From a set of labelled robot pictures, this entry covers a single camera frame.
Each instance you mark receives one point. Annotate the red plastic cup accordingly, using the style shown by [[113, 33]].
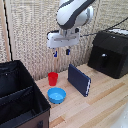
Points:
[[52, 78]]

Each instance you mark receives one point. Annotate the black fabric storage box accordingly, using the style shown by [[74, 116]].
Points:
[[18, 96]]

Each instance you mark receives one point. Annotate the black case with latch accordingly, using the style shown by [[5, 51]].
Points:
[[110, 53]]

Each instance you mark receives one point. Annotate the blue plastic bowl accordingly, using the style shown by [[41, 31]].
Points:
[[56, 95]]

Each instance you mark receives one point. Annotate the dark blue book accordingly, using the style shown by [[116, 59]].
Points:
[[78, 80]]

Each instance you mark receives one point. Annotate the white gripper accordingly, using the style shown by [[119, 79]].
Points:
[[62, 40]]

